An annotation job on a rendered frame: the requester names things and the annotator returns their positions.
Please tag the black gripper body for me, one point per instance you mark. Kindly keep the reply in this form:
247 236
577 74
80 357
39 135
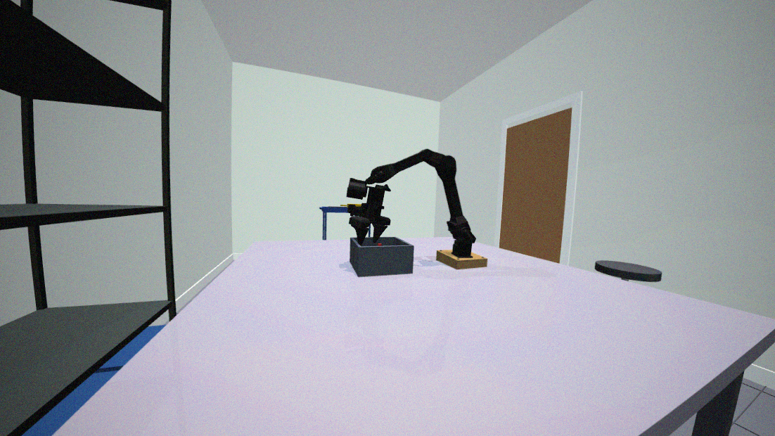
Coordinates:
371 216

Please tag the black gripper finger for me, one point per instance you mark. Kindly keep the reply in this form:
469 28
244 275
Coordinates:
361 233
378 230

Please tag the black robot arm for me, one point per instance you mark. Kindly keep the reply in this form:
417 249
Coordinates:
446 169

